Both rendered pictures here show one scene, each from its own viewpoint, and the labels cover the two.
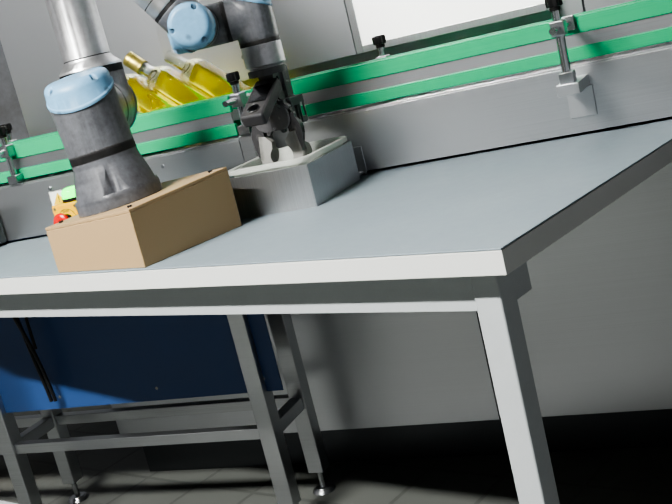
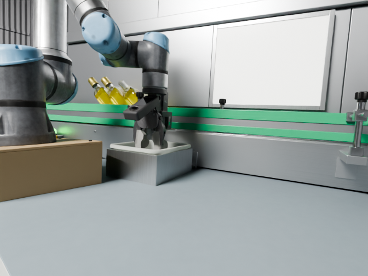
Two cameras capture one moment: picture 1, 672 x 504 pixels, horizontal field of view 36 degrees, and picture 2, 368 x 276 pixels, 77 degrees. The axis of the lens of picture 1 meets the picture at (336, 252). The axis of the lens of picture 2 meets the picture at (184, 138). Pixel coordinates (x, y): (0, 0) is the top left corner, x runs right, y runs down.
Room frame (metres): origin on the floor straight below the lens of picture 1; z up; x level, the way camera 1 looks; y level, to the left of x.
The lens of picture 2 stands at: (1.22, -0.06, 0.92)
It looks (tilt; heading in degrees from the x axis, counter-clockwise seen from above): 5 degrees down; 1
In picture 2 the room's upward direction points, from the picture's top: 3 degrees clockwise
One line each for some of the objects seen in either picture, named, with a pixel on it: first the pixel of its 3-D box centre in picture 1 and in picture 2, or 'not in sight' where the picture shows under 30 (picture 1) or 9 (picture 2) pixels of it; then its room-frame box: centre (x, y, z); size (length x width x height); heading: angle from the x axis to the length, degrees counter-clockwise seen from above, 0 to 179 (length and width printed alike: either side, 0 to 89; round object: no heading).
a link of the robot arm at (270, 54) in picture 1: (262, 57); (154, 82); (1.91, 0.05, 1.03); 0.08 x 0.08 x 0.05
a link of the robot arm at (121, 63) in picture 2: (198, 28); (119, 52); (1.89, 0.14, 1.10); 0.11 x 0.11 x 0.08; 0
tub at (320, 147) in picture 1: (293, 174); (153, 157); (1.94, 0.04, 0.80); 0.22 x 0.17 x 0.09; 155
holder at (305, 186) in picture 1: (300, 176); (157, 159); (1.96, 0.03, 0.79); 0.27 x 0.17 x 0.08; 155
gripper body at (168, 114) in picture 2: (276, 99); (155, 110); (1.92, 0.04, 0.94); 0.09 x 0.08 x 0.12; 155
